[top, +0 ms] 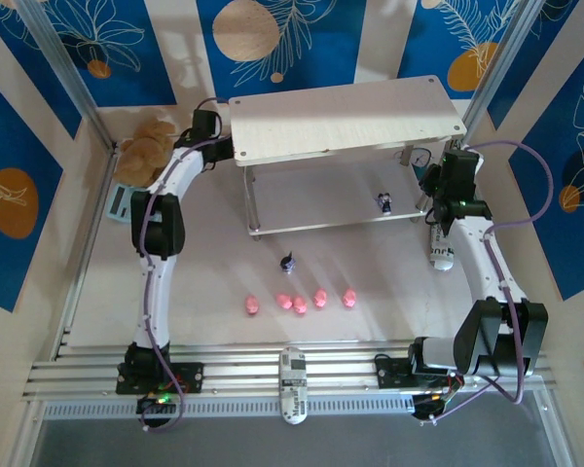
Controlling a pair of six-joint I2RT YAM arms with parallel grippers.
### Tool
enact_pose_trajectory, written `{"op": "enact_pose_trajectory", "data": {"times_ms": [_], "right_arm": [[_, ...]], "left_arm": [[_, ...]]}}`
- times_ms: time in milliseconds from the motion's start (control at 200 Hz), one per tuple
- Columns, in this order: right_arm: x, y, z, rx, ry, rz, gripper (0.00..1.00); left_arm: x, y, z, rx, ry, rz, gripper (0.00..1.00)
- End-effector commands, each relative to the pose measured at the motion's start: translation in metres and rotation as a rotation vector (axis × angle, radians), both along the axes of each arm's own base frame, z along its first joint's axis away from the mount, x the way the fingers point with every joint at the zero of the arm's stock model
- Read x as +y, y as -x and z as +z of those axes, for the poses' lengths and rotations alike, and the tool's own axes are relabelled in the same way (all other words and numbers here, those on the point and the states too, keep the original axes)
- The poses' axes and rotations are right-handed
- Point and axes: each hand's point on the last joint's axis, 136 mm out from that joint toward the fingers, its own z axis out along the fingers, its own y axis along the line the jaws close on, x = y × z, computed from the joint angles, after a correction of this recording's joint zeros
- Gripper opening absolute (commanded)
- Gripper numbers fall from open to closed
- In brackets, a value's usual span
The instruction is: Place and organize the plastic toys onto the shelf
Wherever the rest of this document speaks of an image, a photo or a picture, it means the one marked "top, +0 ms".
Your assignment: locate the white two-tier shelf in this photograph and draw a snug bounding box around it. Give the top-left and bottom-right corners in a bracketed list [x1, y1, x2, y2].
[228, 74, 467, 243]

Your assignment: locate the white patterned can right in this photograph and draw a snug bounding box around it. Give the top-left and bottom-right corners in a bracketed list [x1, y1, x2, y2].
[427, 221, 456, 273]

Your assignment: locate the brown plush toy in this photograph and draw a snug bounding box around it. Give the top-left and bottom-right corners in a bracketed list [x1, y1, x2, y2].
[114, 120, 177, 189]

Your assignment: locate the light blue calculator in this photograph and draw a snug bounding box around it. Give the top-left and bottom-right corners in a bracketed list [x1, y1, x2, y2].
[105, 184, 133, 225]

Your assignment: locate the small electronics board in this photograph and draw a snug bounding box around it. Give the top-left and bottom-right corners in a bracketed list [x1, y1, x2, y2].
[411, 391, 455, 425]
[135, 390, 182, 417]

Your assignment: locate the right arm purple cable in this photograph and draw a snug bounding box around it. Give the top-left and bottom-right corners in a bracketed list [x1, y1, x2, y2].
[416, 139, 556, 424]

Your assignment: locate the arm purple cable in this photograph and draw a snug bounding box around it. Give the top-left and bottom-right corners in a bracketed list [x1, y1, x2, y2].
[138, 96, 235, 434]
[416, 139, 556, 424]

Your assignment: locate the aluminium corner post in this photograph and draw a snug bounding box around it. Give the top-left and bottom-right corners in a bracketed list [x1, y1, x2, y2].
[455, 0, 541, 147]
[15, 0, 117, 154]

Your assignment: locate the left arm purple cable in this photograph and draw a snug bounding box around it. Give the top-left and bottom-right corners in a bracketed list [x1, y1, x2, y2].
[138, 96, 235, 434]

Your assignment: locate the aluminium rail base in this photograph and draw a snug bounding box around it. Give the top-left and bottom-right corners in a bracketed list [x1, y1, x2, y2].
[21, 338, 561, 406]

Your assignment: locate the grey slotted cable duct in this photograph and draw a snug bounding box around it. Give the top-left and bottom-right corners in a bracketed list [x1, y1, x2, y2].
[42, 398, 418, 421]

